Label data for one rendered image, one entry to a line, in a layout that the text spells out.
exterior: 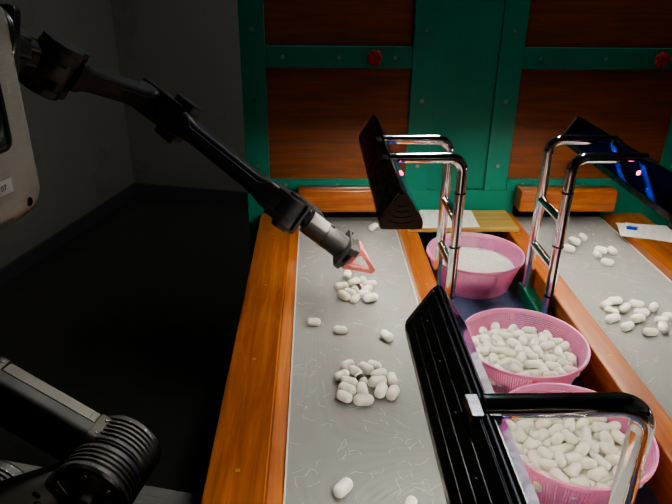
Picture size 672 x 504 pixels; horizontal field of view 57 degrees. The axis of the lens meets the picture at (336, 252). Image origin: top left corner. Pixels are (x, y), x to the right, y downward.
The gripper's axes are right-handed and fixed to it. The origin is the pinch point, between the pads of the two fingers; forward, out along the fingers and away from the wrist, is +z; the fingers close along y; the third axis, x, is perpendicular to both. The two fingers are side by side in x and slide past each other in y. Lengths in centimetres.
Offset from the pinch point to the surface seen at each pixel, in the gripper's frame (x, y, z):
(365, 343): 8.4, -18.1, 3.9
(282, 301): 18.3, -3.8, -12.1
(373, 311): 6.5, -4.6, 6.0
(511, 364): -10.5, -26.7, 26.5
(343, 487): 11, -61, -2
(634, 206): -54, 52, 71
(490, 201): -26, 52, 34
